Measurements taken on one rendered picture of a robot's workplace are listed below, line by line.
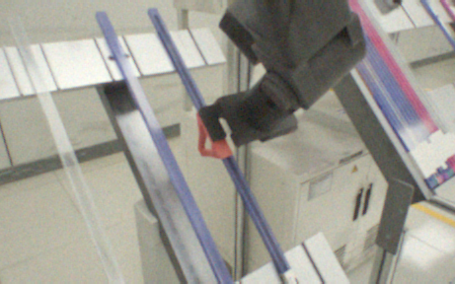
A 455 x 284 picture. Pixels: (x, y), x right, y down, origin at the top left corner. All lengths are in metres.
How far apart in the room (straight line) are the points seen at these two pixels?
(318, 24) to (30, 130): 2.18
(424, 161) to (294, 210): 0.38
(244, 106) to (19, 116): 1.98
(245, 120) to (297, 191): 0.61
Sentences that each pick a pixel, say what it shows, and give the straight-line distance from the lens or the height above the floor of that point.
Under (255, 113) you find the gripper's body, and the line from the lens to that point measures 0.42.
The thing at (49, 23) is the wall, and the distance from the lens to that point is 2.26.
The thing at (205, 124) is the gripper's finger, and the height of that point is 0.95.
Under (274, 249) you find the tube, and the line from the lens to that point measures 0.48.
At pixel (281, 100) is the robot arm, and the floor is 1.02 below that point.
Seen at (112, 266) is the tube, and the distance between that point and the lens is 0.41.
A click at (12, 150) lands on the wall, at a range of 2.39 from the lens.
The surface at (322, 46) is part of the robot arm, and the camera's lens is 0.29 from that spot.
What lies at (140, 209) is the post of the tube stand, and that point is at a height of 0.82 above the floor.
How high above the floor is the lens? 1.12
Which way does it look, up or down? 26 degrees down
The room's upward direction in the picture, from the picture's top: straight up
